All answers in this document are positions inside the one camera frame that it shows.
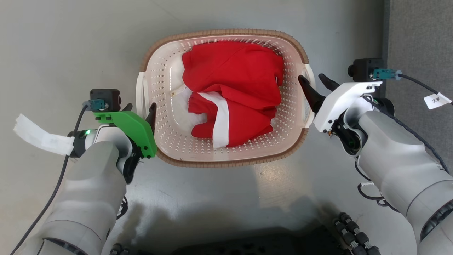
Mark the teal left camera connector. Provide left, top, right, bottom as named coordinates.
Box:
left=82, top=100, right=107, bottom=111

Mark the black left camera cable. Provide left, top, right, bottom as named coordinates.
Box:
left=9, top=104, right=89, bottom=255

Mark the black camera cable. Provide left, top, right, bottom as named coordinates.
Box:
left=398, top=73, right=453, bottom=107
left=9, top=104, right=89, bottom=255

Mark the red garment with white stripe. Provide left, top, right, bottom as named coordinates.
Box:
left=182, top=40, right=285, bottom=149

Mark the black right camera cable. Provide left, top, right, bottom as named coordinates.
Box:
left=398, top=73, right=453, bottom=107

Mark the white cable tag marked 2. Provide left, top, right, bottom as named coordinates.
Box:
left=424, top=93, right=453, bottom=109

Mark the teal right camera connector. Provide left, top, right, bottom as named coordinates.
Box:
left=370, top=69, right=402, bottom=80

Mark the blank white cable tag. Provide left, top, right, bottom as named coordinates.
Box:
left=13, top=113, right=75, bottom=156

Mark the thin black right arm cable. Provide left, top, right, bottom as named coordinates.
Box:
left=354, top=96, right=451, bottom=213

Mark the cream perforated plastic laundry basket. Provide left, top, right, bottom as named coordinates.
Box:
left=136, top=29, right=316, bottom=168

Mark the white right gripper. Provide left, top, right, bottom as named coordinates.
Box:
left=298, top=73, right=383, bottom=156

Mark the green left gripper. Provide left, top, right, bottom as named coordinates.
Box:
left=94, top=102, right=157, bottom=184

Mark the teal camera connector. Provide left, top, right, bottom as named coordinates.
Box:
left=82, top=100, right=107, bottom=111
left=370, top=69, right=402, bottom=80

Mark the grey fabric sofa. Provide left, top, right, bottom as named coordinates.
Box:
left=385, top=0, right=453, bottom=174

